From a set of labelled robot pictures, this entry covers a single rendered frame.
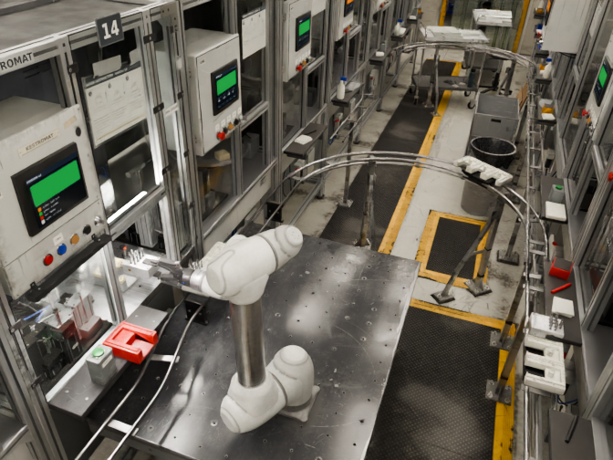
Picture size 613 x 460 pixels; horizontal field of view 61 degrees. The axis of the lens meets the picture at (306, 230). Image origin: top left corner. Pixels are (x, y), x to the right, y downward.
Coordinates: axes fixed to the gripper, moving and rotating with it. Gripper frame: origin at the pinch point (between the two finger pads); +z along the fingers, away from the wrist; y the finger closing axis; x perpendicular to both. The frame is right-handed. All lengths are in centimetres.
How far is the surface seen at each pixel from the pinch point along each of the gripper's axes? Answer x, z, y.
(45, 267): 49, 1, 36
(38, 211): 48, -1, 56
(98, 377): 51, -10, -9
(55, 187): 40, -1, 60
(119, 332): 30.5, -4.1, -8.4
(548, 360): -22, -165, -14
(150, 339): 28.3, -16.2, -9.4
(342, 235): -199, -38, -103
